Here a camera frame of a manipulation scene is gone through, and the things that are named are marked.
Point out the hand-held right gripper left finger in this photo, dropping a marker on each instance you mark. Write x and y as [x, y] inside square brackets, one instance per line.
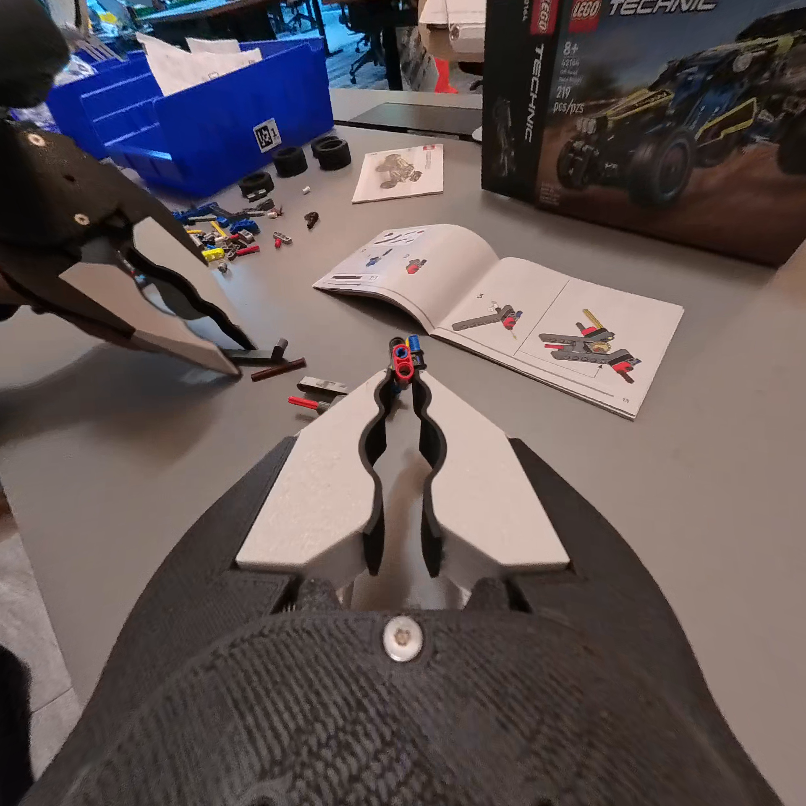
[315, 497]

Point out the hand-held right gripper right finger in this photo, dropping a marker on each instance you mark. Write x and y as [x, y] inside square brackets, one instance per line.
[491, 504]

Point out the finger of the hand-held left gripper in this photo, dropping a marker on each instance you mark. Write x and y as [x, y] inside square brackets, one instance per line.
[167, 249]
[126, 296]

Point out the black angled lego beam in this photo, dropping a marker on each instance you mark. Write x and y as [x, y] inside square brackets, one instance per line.
[264, 356]

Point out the small red blue lego assembly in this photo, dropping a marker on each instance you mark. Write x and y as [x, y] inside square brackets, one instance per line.
[403, 365]

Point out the pile of small lego pieces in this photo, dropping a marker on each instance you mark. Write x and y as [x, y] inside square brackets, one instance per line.
[214, 255]

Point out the long red lego pin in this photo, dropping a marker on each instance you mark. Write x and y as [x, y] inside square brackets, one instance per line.
[302, 402]

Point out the black lego tire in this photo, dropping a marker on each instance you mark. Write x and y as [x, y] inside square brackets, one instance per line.
[255, 184]
[289, 162]
[334, 156]
[324, 143]

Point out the brown lego axle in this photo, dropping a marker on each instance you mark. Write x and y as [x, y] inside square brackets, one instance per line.
[280, 369]

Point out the lego set cardboard box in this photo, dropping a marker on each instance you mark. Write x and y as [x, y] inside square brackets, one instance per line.
[661, 126]

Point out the blue plastic bin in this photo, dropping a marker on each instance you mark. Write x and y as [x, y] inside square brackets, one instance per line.
[208, 126]
[94, 113]

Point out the white paper sheets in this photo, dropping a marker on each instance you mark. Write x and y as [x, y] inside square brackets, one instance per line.
[189, 66]

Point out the open instruction booklet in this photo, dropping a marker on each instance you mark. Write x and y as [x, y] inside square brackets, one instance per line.
[478, 277]

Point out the small car picture leaflet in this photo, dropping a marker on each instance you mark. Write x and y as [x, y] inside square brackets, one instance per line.
[396, 173]

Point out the black flat desk panel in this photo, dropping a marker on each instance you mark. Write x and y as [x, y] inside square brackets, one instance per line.
[415, 119]

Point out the orange traffic cone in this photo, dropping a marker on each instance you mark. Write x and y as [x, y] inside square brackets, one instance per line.
[446, 79]

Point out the person's black upper body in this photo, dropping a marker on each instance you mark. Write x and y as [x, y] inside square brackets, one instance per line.
[12, 724]

